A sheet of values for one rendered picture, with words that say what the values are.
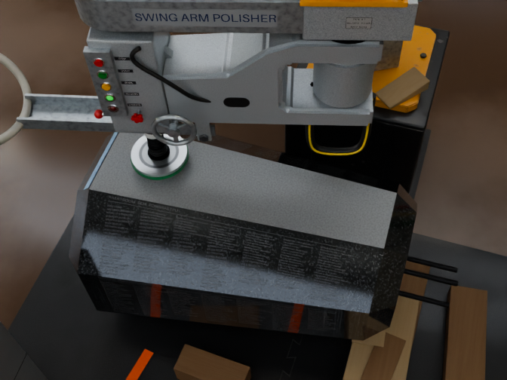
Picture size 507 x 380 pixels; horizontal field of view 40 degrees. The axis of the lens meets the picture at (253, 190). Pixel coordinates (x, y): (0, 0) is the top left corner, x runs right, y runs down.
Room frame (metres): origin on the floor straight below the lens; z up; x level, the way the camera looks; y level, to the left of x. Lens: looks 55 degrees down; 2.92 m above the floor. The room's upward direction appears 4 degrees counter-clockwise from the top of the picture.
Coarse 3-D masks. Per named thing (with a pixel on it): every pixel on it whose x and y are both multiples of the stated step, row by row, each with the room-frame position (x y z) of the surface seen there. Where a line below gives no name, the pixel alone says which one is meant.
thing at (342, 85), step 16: (320, 64) 1.51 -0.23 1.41; (336, 64) 1.48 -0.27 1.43; (352, 64) 1.47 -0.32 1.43; (368, 64) 1.48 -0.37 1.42; (320, 80) 1.50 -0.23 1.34; (336, 80) 1.47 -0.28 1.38; (352, 80) 1.46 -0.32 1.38; (368, 80) 1.49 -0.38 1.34; (320, 96) 1.50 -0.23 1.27; (336, 96) 1.46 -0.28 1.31; (352, 96) 1.46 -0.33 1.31; (368, 96) 1.50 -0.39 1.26
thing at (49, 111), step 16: (32, 96) 1.73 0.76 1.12; (48, 96) 1.73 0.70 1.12; (64, 96) 1.72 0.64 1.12; (80, 96) 1.72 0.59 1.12; (32, 112) 1.69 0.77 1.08; (48, 112) 1.69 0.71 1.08; (64, 112) 1.69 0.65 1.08; (80, 112) 1.68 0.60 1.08; (32, 128) 1.62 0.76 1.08; (48, 128) 1.62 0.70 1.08; (64, 128) 1.61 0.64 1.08; (80, 128) 1.60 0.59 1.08; (96, 128) 1.59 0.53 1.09; (112, 128) 1.59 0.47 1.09
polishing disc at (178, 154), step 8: (144, 136) 1.71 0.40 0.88; (168, 136) 1.71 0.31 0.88; (136, 144) 1.68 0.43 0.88; (144, 144) 1.68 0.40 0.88; (136, 152) 1.64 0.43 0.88; (144, 152) 1.64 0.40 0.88; (176, 152) 1.63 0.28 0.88; (184, 152) 1.62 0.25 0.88; (136, 160) 1.60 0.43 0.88; (144, 160) 1.60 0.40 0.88; (168, 160) 1.59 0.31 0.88; (176, 160) 1.59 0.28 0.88; (184, 160) 1.59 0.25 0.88; (136, 168) 1.57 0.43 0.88; (144, 168) 1.56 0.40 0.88; (152, 168) 1.56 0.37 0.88; (160, 168) 1.56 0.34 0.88; (168, 168) 1.55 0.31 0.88; (176, 168) 1.55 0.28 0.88; (152, 176) 1.53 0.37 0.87; (160, 176) 1.53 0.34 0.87
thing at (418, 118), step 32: (448, 32) 2.31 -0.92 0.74; (288, 128) 1.99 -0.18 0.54; (320, 128) 1.94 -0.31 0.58; (352, 128) 1.88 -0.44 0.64; (384, 128) 1.83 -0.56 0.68; (416, 128) 1.78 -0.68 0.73; (320, 160) 1.94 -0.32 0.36; (352, 160) 1.88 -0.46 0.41; (384, 160) 1.83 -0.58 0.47; (416, 160) 1.78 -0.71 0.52
